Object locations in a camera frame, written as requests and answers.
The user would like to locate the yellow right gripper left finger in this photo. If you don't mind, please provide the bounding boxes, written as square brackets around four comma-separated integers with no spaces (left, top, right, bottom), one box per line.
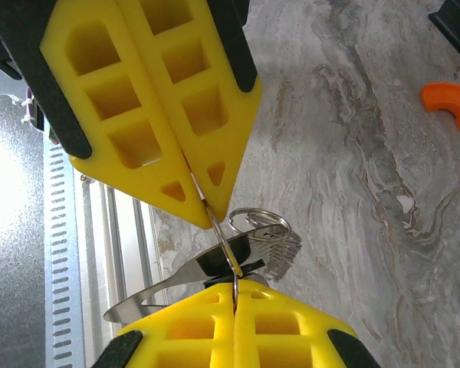
[95,281,238,368]

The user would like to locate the white slotted cable duct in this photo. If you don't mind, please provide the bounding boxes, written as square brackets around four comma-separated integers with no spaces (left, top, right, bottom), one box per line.
[44,143,85,368]

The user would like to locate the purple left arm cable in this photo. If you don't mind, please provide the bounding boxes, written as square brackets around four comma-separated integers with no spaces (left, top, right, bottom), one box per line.
[21,86,49,133]

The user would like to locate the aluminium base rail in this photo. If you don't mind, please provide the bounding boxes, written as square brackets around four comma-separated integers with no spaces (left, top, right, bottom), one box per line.
[74,174,166,307]

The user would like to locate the grey metal plate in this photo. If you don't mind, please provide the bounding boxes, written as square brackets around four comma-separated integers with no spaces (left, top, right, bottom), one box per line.
[0,63,49,368]

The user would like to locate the metal key ring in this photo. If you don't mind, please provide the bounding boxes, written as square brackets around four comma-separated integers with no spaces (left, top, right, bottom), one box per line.
[189,172,265,307]

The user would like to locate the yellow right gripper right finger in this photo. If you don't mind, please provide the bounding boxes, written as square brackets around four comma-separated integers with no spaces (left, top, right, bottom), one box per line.
[233,278,383,368]

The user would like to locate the orange curved plastic block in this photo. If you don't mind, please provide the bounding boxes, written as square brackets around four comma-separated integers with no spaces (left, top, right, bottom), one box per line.
[420,81,460,132]

